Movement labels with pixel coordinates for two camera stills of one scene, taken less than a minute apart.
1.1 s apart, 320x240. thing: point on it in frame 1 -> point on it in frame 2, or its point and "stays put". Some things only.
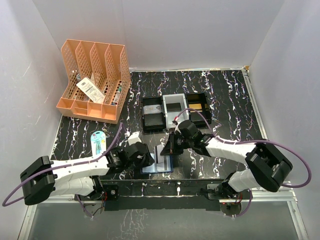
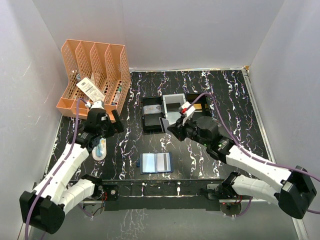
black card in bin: (173, 107) stays put
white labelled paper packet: (91, 90) stays put
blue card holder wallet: (167, 166) stays put
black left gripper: (147, 159) -> (116, 127)
